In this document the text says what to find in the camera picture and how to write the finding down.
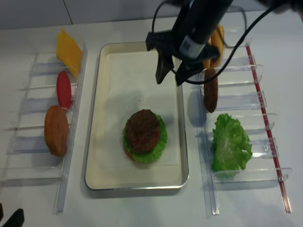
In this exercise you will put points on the clear acrylic left rack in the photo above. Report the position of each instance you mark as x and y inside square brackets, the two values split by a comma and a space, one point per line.
[39, 107]

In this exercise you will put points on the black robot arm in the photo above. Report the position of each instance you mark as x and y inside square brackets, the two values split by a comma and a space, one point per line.
[208, 14]

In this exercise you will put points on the cream metal tray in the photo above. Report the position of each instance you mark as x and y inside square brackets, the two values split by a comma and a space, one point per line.
[139, 175]

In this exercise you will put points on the brown meat patty rear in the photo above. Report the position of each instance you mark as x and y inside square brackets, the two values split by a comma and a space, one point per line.
[211, 95]

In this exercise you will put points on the red tomato slice in rack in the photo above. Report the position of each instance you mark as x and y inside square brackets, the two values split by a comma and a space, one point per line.
[63, 90]

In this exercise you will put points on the brown meat patty front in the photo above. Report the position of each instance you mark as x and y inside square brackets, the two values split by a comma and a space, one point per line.
[142, 131]

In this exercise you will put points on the white paper tray liner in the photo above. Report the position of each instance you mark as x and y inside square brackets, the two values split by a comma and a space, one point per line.
[132, 88]

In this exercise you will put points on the red tomato slice on tray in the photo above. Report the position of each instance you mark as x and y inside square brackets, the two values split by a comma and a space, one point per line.
[129, 154]

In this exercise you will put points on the yellow cheese slice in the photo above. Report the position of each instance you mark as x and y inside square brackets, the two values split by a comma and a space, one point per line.
[69, 53]

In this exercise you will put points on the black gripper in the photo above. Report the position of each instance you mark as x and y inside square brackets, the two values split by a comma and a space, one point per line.
[191, 47]

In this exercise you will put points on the green lettuce leaf in rack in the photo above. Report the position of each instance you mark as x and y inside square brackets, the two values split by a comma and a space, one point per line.
[231, 145]

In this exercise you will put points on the red rack rail strip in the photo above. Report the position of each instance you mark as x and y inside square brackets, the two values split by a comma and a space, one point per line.
[281, 179]

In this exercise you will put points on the clear acrylic right rack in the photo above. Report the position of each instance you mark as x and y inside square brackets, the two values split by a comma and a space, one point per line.
[239, 99]

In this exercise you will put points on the tan bun half right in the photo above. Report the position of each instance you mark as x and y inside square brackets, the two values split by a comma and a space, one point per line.
[217, 39]

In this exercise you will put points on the brown bun in left rack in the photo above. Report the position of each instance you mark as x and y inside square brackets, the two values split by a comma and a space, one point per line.
[56, 131]

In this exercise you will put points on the green lettuce leaf on tray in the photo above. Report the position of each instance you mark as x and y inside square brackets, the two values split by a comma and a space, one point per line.
[156, 152]

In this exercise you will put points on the clear acrylic rack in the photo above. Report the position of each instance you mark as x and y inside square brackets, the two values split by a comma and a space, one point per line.
[239, 99]
[39, 107]

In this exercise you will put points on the brown meat patty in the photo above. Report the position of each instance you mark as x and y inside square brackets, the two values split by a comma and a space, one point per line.
[211, 95]
[142, 131]

